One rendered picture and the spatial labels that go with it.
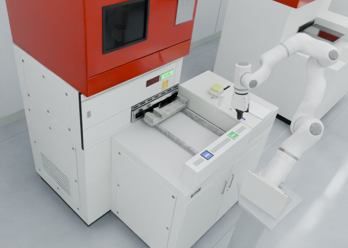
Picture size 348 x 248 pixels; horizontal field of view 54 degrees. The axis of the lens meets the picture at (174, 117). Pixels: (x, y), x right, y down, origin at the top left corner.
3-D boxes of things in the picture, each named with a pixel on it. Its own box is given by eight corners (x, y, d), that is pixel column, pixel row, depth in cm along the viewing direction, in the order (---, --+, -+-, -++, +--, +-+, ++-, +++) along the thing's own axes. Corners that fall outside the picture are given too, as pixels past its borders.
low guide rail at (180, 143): (145, 121, 229) (145, 117, 227) (147, 120, 230) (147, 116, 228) (203, 162, 205) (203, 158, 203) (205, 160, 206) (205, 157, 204)
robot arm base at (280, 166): (288, 197, 186) (307, 169, 186) (278, 189, 172) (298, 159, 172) (260, 178, 198) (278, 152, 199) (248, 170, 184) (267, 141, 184)
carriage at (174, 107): (143, 120, 224) (143, 117, 222) (179, 100, 247) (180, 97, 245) (151, 127, 220) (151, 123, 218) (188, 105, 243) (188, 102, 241)
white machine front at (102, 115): (81, 148, 201) (78, 92, 177) (174, 99, 253) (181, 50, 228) (84, 151, 200) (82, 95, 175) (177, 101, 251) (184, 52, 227)
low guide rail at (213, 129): (172, 106, 246) (172, 102, 244) (174, 105, 247) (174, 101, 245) (228, 142, 222) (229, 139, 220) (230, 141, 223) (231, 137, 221)
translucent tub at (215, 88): (208, 95, 237) (209, 86, 233) (213, 90, 242) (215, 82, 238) (217, 99, 234) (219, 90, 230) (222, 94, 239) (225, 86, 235)
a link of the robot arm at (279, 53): (299, 63, 178) (249, 95, 177) (280, 54, 191) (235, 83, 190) (294, 49, 173) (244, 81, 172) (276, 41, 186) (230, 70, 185)
